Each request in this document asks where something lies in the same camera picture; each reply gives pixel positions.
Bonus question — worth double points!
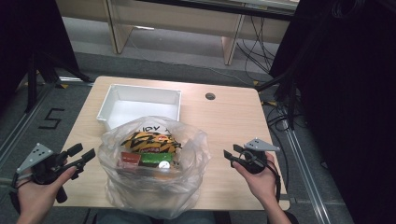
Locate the clear plastic bag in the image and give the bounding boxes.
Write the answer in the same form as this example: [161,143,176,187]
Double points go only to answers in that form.
[97,115,211,220]

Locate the black floor cables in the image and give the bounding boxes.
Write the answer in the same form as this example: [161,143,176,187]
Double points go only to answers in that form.
[261,99,295,132]

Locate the black metal stand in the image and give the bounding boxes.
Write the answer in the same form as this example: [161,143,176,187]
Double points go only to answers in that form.
[255,0,347,132]

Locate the white plastic bin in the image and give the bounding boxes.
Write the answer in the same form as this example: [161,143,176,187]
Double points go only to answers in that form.
[96,83,182,132]

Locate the light wooden desk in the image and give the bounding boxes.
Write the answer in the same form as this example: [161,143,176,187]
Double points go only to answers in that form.
[55,0,300,66]

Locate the black yellow chip bag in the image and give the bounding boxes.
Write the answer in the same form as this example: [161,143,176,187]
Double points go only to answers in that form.
[120,131,182,154]

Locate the hanging black cables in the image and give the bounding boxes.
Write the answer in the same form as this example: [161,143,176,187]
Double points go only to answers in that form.
[236,15,278,75]

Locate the aluminium floor rail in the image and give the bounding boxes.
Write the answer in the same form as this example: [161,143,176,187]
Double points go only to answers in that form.
[0,83,54,167]
[279,119,332,224]

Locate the person's right hand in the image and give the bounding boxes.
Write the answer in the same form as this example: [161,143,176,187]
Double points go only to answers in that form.
[232,152,281,207]

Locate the orange juice bottle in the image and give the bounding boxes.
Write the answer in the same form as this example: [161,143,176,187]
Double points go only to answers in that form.
[152,160,180,182]

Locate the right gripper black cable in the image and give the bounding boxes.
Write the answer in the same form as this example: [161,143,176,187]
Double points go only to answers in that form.
[248,149,283,203]

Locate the green snack packet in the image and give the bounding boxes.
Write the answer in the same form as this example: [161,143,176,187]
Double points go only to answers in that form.
[138,151,174,168]

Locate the brown box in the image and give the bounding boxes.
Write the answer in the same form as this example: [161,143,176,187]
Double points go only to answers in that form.
[120,151,142,171]

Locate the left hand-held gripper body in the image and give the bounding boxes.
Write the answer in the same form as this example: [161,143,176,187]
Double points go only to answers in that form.
[16,143,87,203]

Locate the black curtain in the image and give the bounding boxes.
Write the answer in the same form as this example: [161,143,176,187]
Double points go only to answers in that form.
[0,0,80,108]
[269,0,396,224]

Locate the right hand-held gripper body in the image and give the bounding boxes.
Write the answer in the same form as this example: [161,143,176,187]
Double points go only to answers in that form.
[237,137,280,175]

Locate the black tripod stand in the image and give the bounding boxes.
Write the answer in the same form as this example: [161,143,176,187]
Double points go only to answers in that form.
[24,50,94,114]

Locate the person's left hand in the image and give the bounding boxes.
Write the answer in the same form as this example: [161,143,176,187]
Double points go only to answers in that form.
[17,166,78,223]

